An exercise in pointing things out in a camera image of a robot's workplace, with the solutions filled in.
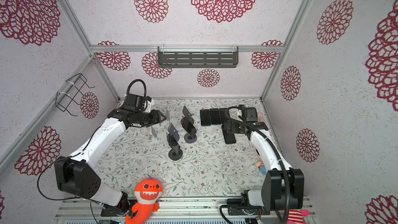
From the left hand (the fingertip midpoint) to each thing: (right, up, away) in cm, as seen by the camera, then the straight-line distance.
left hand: (162, 121), depth 82 cm
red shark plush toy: (-4, -32, -12) cm, 34 cm away
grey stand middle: (+13, -12, +15) cm, 24 cm away
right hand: (+40, -1, +4) cm, 40 cm away
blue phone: (+37, +3, +29) cm, 47 cm away
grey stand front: (+6, -18, +4) cm, 20 cm away
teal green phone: (+31, +4, +28) cm, 42 cm away
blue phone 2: (+24, +1, +29) cm, 37 cm away
